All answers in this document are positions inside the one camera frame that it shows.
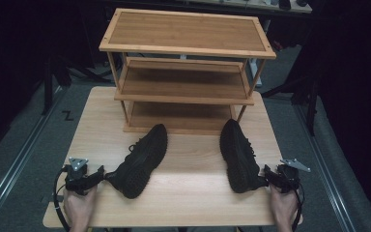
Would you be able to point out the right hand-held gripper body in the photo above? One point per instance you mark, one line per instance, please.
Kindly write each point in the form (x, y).
(286, 179)

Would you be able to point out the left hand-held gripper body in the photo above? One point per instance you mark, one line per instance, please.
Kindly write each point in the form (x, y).
(77, 179)

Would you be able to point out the black sneaker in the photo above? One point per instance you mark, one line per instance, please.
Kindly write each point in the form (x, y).
(240, 158)
(141, 164)

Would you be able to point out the three-tier wooden shoe rack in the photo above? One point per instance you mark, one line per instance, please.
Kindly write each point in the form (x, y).
(186, 30)

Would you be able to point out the person's left hand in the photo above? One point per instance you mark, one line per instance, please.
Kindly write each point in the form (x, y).
(79, 206)

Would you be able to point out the person's right hand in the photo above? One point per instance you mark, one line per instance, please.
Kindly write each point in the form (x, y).
(283, 206)

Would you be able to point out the grey tape strip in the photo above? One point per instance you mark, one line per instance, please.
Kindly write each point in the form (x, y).
(46, 199)

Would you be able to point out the black floor tape mark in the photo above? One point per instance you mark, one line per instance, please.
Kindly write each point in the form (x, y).
(67, 115)

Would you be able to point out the black tripod stand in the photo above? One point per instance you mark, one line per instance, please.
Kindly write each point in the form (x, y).
(310, 106)

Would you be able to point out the black metal stand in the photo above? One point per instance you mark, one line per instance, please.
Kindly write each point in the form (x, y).
(47, 87)

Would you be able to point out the white desk leg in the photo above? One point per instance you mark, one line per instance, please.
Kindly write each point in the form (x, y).
(255, 69)

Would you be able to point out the light background desk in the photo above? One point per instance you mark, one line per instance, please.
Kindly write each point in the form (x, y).
(238, 4)

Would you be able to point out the metal floor rail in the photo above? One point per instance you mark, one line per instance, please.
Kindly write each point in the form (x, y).
(327, 174)
(16, 161)

